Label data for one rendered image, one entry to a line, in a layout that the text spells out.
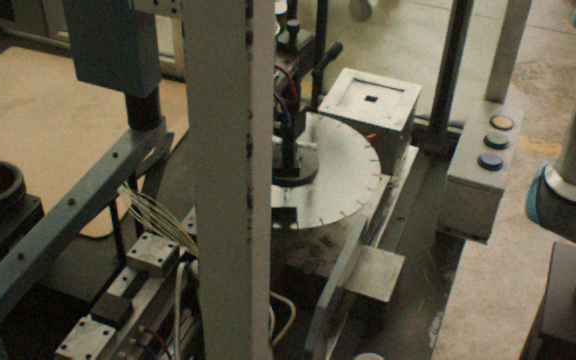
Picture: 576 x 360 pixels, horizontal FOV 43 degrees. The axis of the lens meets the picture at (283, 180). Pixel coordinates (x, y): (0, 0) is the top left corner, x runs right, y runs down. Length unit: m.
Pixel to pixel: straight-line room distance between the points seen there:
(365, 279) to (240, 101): 0.93
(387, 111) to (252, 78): 1.18
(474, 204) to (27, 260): 0.83
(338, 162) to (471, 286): 1.22
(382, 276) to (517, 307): 1.18
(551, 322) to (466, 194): 0.28
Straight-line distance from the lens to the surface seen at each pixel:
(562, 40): 3.89
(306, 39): 1.07
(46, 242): 1.07
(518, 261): 2.58
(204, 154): 0.42
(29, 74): 1.99
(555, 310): 1.44
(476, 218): 1.47
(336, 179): 1.28
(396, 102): 1.58
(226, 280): 0.49
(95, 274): 1.31
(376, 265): 1.32
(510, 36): 1.57
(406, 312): 1.35
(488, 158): 1.46
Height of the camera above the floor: 1.78
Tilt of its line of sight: 41 degrees down
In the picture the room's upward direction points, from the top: 2 degrees clockwise
